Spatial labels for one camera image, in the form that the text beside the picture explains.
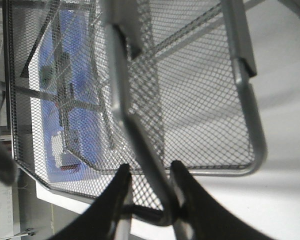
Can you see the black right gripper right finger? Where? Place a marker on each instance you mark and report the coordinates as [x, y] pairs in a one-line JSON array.
[[200, 216]]

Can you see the white electrical connector block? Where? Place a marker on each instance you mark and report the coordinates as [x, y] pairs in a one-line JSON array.
[[62, 144]]

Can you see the green terminal block module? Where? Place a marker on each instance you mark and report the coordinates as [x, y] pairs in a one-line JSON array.
[[50, 76]]

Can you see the blue plastic tray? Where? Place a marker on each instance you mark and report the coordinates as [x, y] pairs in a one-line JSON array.
[[75, 104]]

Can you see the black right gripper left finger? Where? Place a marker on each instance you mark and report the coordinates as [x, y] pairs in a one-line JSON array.
[[108, 217]]

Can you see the silver mesh tray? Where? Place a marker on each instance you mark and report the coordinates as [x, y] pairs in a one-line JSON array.
[[25, 24]]

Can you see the grey metal rack frame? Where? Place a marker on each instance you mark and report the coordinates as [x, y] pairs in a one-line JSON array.
[[179, 78]]

